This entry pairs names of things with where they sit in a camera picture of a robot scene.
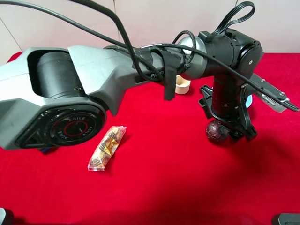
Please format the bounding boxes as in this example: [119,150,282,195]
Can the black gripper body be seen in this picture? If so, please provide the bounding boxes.
[199,77,257,141]

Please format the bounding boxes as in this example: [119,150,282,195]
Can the dark brown round ball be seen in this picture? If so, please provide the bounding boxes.
[205,120,228,143]

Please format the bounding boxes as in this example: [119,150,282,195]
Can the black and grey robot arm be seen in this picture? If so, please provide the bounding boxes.
[0,29,263,150]

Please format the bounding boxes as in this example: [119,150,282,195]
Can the blue plastic bowl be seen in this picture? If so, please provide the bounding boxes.
[246,95,253,108]

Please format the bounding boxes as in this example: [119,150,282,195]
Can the cream plastic mug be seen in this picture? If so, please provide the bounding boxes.
[175,75,191,95]

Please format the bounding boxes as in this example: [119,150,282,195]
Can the red felt table cloth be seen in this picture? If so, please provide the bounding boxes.
[0,52,300,225]

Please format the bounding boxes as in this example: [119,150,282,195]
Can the clear wrapped snack packet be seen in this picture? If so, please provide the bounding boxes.
[87,126,127,172]

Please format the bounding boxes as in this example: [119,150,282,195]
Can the black and blue sponge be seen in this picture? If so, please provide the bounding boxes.
[38,147,58,154]

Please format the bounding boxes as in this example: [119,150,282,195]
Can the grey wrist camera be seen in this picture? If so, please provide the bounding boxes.
[246,74,300,113]

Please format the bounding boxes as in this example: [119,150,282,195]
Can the black cable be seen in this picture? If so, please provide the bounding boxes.
[0,0,300,112]

